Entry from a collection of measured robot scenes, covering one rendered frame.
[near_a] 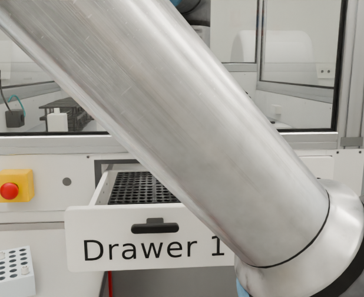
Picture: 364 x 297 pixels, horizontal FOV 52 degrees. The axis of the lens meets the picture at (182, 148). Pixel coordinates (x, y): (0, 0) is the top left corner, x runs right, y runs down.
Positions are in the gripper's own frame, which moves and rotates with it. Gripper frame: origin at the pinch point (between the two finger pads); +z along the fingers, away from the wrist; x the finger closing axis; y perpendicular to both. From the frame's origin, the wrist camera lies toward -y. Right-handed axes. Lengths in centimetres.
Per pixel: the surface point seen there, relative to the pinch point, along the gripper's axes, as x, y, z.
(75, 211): 10.8, 21.4, 5.0
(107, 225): 10.8, 16.4, 7.5
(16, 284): 8.8, 32.5, 18.6
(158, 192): -5.9, 7.8, 7.9
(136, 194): -4.1, 12.2, 7.5
